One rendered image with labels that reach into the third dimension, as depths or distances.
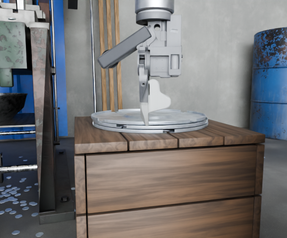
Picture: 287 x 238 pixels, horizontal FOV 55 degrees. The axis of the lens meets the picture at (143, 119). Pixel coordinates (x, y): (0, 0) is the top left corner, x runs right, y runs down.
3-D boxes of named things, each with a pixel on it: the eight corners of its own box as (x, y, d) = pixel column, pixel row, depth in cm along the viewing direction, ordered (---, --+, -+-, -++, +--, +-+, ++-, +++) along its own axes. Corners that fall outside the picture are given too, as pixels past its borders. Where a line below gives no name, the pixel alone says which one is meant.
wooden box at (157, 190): (257, 290, 60) (266, 134, 56) (79, 327, 51) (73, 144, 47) (186, 209, 99) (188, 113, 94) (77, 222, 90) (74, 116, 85)
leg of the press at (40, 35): (74, 220, 92) (64, -72, 80) (37, 225, 88) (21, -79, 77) (65, 153, 179) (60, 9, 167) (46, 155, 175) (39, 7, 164)
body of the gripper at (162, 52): (181, 79, 50) (182, 10, 49) (134, 79, 51) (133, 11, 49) (178, 79, 58) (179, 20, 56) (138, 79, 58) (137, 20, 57)
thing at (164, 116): (228, 117, 70) (228, 114, 70) (145, 130, 51) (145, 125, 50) (149, 109, 91) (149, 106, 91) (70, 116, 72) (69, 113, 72)
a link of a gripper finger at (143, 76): (147, 103, 50) (147, 54, 49) (139, 103, 51) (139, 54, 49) (148, 101, 55) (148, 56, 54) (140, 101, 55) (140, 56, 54)
